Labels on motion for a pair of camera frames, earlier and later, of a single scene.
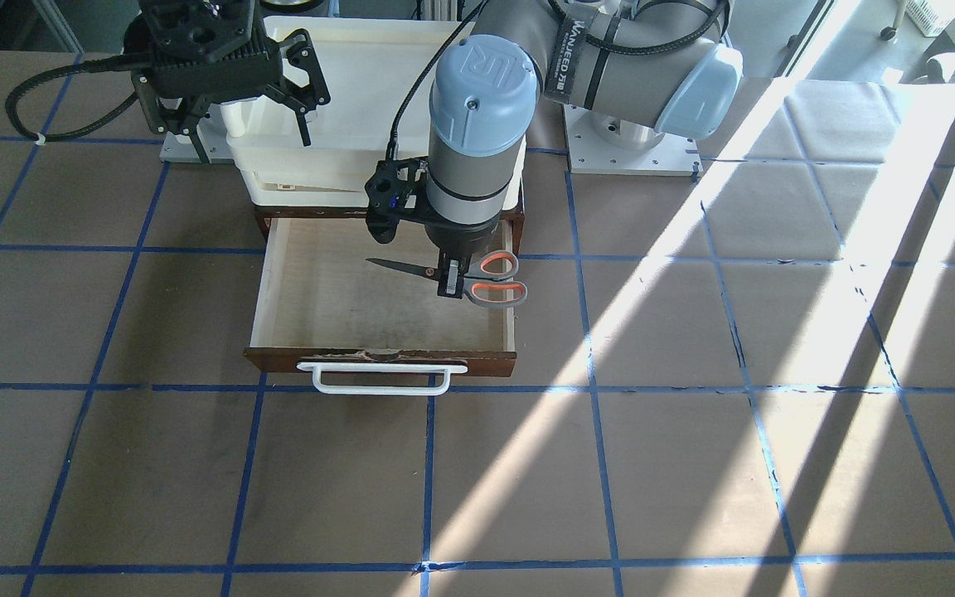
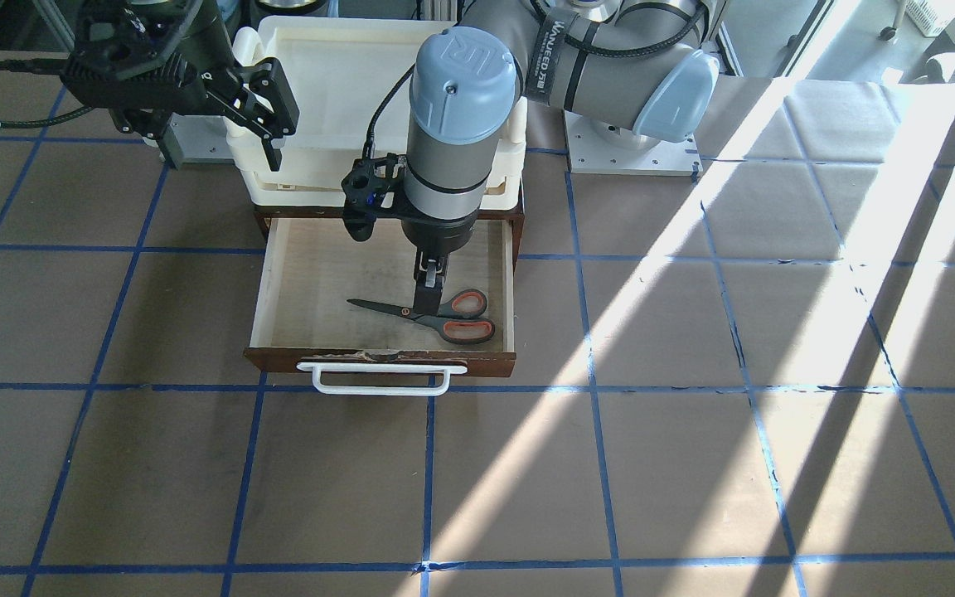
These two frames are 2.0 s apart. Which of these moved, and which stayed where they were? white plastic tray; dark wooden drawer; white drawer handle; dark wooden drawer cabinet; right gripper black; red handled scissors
Moved: red handled scissors; right gripper black
Stayed: white drawer handle; dark wooden drawer; dark wooden drawer cabinet; white plastic tray
